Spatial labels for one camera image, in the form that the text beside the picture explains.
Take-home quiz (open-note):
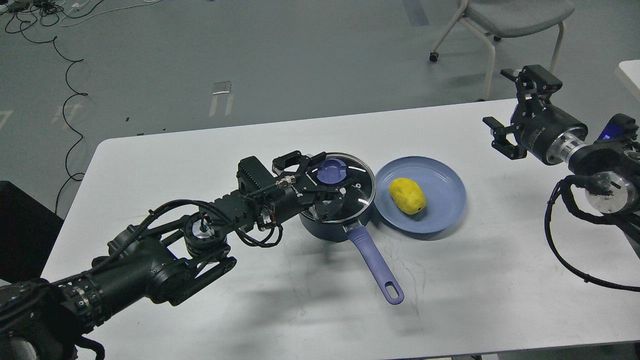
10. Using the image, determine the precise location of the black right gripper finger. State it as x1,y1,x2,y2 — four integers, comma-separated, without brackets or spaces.
482,116,527,160
500,64,563,113

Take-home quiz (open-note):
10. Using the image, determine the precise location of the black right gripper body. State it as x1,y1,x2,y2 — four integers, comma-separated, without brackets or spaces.
512,104,588,166

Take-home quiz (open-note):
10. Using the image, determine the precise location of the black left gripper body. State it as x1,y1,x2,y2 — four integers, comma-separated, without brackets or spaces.
265,177,319,223

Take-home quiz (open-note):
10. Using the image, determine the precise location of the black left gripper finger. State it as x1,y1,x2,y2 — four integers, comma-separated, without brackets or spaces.
305,182,357,223
272,150,328,183

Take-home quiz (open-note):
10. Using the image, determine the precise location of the glass lid blue knob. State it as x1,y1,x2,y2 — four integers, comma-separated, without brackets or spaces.
305,152,377,224

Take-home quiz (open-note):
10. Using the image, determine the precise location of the yellow potato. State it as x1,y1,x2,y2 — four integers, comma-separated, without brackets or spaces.
388,177,427,215

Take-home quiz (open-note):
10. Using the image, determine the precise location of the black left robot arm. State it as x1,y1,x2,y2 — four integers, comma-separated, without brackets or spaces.
1,151,355,360

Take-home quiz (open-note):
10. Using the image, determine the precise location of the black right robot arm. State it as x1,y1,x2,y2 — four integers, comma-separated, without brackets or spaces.
482,64,640,292

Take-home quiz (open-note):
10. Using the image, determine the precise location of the grey office chair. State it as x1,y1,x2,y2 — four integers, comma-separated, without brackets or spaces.
429,0,576,100

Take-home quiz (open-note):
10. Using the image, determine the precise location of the blue plate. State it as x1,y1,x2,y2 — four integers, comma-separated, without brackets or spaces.
374,156,467,235

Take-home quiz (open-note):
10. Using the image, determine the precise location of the black box at left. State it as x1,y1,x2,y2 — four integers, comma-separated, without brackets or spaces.
0,180,64,284

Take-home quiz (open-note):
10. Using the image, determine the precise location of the dark blue saucepan purple handle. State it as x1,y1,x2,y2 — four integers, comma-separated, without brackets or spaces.
299,177,404,305

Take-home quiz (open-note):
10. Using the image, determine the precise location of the black floor cable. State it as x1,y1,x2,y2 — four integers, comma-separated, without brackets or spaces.
0,0,103,216

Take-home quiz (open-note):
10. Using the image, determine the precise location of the white floor cable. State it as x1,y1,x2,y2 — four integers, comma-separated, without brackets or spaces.
59,0,163,26

